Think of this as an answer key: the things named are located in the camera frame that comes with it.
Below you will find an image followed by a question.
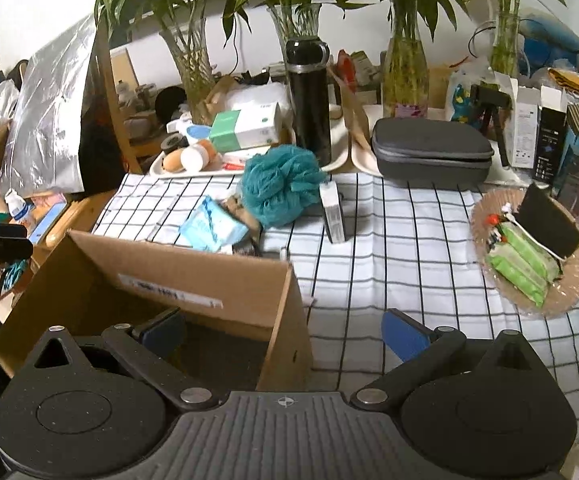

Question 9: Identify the wooden stool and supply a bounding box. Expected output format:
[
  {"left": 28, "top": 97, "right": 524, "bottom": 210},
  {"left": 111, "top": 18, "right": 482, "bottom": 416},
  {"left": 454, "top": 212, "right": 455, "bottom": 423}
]
[{"left": 29, "top": 190, "right": 120, "bottom": 268}]

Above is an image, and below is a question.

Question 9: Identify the black tape roll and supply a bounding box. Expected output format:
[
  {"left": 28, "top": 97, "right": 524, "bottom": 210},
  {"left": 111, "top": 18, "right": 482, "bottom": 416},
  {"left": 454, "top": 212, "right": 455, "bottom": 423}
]
[{"left": 162, "top": 132, "right": 190, "bottom": 156}]

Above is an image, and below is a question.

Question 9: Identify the tan egg-shaped sponge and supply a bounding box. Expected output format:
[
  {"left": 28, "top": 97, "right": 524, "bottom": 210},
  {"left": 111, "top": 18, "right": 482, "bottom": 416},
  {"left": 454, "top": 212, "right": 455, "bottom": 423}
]
[{"left": 162, "top": 150, "right": 186, "bottom": 174}]

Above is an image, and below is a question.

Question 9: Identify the tall glass vase with bamboo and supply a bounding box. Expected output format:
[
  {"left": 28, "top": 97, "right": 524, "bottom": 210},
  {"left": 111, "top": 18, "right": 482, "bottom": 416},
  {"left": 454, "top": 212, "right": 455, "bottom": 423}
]
[{"left": 349, "top": 0, "right": 495, "bottom": 119}]

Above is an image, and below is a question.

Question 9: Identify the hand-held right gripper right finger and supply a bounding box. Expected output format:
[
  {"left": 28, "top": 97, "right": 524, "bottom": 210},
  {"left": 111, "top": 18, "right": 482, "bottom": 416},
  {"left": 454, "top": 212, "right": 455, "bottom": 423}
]
[{"left": 350, "top": 308, "right": 553, "bottom": 411}]

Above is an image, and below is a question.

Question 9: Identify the colourful printed plastic bag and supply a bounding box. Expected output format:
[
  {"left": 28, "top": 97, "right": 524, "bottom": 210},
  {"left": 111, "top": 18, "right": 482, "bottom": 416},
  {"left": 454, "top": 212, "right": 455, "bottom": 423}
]
[{"left": 447, "top": 62, "right": 493, "bottom": 124}]

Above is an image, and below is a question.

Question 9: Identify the round woven plate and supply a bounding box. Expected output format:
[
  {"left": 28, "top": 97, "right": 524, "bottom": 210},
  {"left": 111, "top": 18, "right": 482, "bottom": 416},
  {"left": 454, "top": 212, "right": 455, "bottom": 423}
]
[{"left": 471, "top": 187, "right": 579, "bottom": 319}]

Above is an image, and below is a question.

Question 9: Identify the white printed box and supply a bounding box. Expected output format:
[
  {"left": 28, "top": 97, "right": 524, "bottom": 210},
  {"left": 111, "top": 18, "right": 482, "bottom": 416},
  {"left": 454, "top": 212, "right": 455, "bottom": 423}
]
[{"left": 512, "top": 85, "right": 541, "bottom": 169}]

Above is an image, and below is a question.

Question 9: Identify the plastic water bottle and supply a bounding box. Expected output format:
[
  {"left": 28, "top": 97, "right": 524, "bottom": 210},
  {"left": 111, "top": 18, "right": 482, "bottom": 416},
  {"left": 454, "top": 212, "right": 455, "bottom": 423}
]
[{"left": 5, "top": 189, "right": 33, "bottom": 226}]

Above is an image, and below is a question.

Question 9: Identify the green wipes packet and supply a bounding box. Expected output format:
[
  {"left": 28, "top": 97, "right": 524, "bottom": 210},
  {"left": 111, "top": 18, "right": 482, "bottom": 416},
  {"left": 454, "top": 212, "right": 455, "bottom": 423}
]
[
  {"left": 486, "top": 251, "right": 551, "bottom": 309},
  {"left": 498, "top": 221, "right": 564, "bottom": 282}
]

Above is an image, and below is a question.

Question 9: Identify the green white box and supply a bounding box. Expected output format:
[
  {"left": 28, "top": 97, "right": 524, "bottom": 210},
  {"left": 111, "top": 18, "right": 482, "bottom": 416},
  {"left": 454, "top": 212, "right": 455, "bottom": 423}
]
[{"left": 209, "top": 101, "right": 281, "bottom": 154}]

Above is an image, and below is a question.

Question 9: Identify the grey zip case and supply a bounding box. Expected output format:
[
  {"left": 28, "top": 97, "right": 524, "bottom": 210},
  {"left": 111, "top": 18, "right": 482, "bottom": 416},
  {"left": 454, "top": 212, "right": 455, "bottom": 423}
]
[{"left": 372, "top": 117, "right": 496, "bottom": 192}]

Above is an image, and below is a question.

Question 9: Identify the small white grey box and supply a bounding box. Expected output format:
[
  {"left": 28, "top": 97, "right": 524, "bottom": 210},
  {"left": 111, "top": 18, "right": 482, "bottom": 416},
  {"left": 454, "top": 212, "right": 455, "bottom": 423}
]
[{"left": 318, "top": 180, "right": 349, "bottom": 245}]

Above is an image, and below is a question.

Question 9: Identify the blue wet wipes packet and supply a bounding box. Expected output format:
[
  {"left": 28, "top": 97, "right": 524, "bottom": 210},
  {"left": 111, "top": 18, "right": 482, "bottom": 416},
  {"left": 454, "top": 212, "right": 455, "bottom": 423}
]
[{"left": 178, "top": 195, "right": 250, "bottom": 254}]

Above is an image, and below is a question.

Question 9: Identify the fluted glass vase with bamboo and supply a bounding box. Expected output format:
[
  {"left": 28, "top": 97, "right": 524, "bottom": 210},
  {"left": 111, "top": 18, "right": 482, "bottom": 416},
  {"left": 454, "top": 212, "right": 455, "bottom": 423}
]
[{"left": 224, "top": 0, "right": 370, "bottom": 69}]

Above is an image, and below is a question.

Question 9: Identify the black thermos bottle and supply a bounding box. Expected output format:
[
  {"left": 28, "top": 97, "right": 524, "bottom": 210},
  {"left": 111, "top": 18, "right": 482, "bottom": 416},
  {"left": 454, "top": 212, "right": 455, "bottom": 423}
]
[{"left": 284, "top": 37, "right": 333, "bottom": 167}]

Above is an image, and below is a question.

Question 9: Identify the black white checkered tablecloth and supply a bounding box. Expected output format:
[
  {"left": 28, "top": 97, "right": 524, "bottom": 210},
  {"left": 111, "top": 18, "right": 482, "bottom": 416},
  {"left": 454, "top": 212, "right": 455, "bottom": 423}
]
[{"left": 92, "top": 170, "right": 579, "bottom": 443}]

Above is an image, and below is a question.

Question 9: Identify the blue white tube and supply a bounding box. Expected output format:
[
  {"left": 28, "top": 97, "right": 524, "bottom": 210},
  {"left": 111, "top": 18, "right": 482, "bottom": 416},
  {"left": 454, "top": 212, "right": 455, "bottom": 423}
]
[{"left": 166, "top": 116, "right": 216, "bottom": 147}]

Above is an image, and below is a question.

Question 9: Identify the wooden chair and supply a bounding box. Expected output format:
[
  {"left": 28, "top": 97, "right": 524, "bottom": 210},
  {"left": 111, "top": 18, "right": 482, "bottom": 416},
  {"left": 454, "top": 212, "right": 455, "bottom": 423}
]
[{"left": 89, "top": 25, "right": 170, "bottom": 176}]

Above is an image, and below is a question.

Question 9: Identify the black sponge pad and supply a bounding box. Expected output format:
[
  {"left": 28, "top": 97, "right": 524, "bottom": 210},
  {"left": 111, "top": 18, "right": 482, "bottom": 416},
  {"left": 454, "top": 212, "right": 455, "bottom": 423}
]
[{"left": 512, "top": 182, "right": 579, "bottom": 261}]

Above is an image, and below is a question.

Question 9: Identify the silver plastic bag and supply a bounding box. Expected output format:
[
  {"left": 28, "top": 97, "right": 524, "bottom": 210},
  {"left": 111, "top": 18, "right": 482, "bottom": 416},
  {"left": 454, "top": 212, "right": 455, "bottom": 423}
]
[{"left": 0, "top": 12, "right": 108, "bottom": 199}]

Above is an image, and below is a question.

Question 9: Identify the black printed box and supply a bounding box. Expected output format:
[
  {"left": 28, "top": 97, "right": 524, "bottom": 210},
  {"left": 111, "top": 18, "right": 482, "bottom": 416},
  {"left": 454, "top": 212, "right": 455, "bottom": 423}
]
[{"left": 537, "top": 87, "right": 569, "bottom": 184}]

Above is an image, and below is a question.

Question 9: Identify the white lid jar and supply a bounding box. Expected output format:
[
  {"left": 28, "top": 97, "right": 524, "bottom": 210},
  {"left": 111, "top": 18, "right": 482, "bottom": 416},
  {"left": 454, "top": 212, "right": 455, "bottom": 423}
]
[{"left": 180, "top": 146, "right": 206, "bottom": 171}]

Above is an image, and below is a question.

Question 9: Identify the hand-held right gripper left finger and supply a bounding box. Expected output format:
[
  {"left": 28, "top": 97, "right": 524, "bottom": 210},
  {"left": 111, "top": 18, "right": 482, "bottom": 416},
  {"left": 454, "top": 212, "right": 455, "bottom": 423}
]
[{"left": 32, "top": 307, "right": 220, "bottom": 409}]

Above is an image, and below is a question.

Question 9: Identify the burlap drawstring pouch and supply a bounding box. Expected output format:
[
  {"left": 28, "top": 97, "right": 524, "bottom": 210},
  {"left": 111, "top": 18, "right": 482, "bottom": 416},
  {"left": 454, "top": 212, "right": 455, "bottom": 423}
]
[{"left": 222, "top": 195, "right": 263, "bottom": 241}]

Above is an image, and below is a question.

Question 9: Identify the white plastic pack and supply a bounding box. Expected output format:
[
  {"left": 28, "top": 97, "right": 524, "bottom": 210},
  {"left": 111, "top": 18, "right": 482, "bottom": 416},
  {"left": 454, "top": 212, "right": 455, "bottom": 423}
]
[{"left": 226, "top": 81, "right": 290, "bottom": 111}]

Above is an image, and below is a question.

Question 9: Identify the red packet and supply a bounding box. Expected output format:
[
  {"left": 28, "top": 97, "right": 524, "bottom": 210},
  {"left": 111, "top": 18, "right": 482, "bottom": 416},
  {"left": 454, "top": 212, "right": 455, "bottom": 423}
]
[{"left": 337, "top": 49, "right": 356, "bottom": 81}]

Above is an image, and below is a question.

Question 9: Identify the brown cardboard box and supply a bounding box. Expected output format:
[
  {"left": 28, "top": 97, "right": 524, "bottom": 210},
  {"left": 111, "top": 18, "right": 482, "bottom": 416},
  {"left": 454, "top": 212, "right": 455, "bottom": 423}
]
[{"left": 0, "top": 230, "right": 315, "bottom": 393}]

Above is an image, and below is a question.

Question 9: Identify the blue plush toy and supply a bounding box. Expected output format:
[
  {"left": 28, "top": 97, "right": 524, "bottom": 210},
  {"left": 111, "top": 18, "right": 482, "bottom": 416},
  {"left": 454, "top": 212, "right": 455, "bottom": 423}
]
[{"left": 518, "top": 14, "right": 579, "bottom": 55}]

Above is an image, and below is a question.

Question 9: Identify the black phone tripod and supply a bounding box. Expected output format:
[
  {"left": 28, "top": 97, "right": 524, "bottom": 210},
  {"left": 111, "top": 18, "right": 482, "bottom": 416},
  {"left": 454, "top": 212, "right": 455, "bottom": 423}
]
[{"left": 469, "top": 82, "right": 513, "bottom": 169}]

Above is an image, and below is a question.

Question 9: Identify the teal bath loofah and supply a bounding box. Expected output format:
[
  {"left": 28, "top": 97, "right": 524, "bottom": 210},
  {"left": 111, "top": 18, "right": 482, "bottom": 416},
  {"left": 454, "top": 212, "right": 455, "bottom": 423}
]
[{"left": 239, "top": 144, "right": 329, "bottom": 229}]

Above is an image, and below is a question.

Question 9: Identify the blue box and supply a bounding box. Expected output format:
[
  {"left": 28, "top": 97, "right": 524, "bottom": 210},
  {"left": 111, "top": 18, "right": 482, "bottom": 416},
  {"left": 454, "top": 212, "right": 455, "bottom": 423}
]
[{"left": 552, "top": 125, "right": 579, "bottom": 201}]

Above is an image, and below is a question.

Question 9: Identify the slim glass vase with bamboo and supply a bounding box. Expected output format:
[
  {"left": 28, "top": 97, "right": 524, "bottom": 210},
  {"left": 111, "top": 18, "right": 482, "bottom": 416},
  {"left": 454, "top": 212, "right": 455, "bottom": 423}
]
[{"left": 469, "top": 0, "right": 568, "bottom": 79}]

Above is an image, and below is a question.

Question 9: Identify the black round cap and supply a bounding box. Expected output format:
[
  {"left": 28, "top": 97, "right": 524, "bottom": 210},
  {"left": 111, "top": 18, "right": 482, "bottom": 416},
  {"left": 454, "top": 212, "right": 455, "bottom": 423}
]
[{"left": 155, "top": 86, "right": 186, "bottom": 116}]

